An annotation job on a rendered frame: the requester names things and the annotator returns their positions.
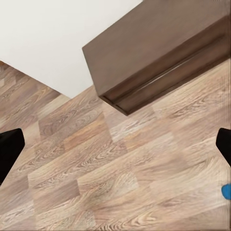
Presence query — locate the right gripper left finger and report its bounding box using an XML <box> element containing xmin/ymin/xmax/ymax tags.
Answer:
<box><xmin>0</xmin><ymin>128</ymin><xmax>25</xmax><ymax>186</ymax></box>

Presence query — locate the sandal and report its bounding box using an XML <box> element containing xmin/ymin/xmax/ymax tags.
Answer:
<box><xmin>221</xmin><ymin>184</ymin><xmax>231</xmax><ymax>200</ymax></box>

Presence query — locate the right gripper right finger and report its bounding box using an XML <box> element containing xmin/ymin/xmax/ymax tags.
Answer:
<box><xmin>216</xmin><ymin>128</ymin><xmax>231</xmax><ymax>166</ymax></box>

